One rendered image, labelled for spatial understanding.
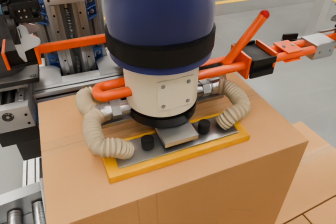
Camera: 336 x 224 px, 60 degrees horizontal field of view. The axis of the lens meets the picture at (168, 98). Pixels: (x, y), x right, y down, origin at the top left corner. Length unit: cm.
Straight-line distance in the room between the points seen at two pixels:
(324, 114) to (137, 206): 228
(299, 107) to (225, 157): 208
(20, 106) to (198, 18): 69
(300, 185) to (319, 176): 11
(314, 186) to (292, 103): 142
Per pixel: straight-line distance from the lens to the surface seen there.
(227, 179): 69
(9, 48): 85
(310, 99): 285
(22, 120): 107
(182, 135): 65
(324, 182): 144
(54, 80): 121
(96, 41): 87
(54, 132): 78
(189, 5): 50
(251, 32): 73
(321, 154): 155
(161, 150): 65
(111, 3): 55
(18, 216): 133
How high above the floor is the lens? 158
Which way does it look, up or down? 38 degrees down
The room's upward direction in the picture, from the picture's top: straight up
